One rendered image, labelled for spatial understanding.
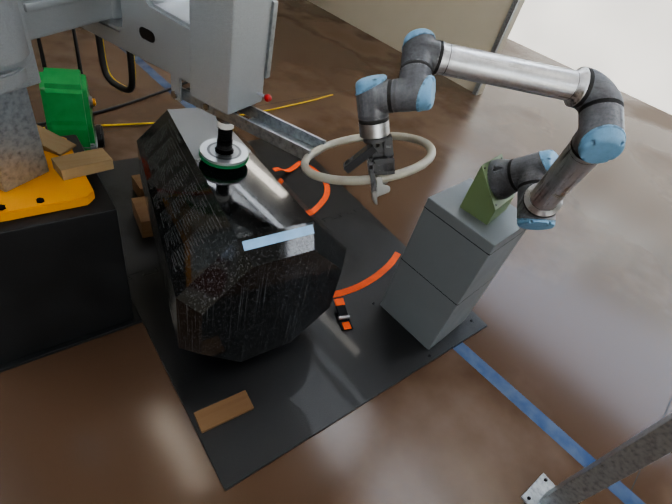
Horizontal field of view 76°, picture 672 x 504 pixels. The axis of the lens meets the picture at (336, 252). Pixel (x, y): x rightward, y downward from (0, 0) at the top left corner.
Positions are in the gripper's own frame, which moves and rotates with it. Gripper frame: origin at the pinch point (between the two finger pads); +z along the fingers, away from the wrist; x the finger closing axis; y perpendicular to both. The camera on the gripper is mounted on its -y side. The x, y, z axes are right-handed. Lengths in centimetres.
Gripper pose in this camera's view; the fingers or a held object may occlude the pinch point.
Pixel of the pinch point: (373, 197)
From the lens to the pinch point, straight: 142.1
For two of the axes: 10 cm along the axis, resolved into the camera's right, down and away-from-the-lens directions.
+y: 9.9, -1.0, -0.7
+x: 0.1, -5.2, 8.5
